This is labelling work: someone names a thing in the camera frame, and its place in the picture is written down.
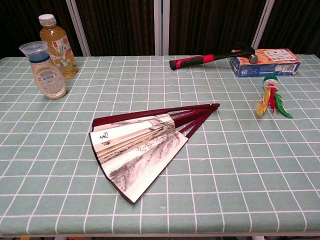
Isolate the paper folding fan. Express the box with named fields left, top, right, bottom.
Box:
left=88, top=102, right=221, bottom=205

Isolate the green white checked tablecloth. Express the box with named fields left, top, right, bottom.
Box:
left=0, top=54, right=320, bottom=237

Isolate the colourful feather shuttlecock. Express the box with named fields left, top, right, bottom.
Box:
left=255, top=74, right=294, bottom=120

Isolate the cream dressing bottle blue cap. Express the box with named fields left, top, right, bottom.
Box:
left=19, top=40, right=68, bottom=101

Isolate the yellow tea bottle white cap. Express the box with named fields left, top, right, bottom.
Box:
left=38, top=13, right=80, bottom=80

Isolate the blue orange cardboard box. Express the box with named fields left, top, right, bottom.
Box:
left=229, top=47, right=302, bottom=78

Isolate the red black handled hammer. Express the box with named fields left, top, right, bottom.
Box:
left=169, top=42, right=260, bottom=71

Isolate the white partition frame post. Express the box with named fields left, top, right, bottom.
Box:
left=153, top=0, right=171, bottom=56
left=250, top=0, right=276, bottom=50
left=65, top=0, right=91, bottom=57

